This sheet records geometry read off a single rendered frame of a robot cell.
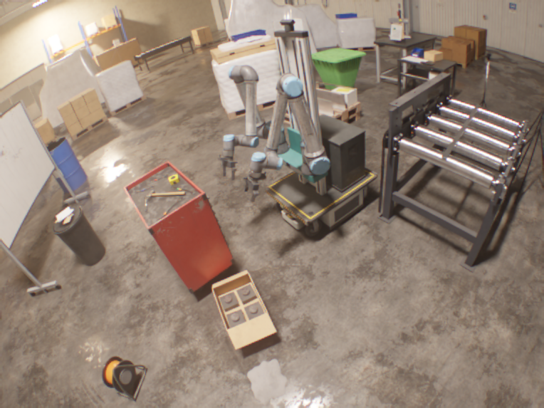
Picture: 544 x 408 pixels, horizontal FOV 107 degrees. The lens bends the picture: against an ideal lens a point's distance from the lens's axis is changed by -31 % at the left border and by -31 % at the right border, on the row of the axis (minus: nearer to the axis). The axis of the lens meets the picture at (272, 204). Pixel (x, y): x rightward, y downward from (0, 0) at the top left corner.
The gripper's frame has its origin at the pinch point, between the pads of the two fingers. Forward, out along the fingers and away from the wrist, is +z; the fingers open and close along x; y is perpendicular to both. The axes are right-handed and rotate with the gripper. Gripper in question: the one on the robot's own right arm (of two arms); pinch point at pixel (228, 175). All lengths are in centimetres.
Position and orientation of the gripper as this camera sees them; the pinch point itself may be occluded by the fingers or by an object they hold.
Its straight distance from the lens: 244.1
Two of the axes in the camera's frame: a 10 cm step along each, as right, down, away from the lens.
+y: 7.5, -1.9, 6.3
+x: -6.6, -2.9, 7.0
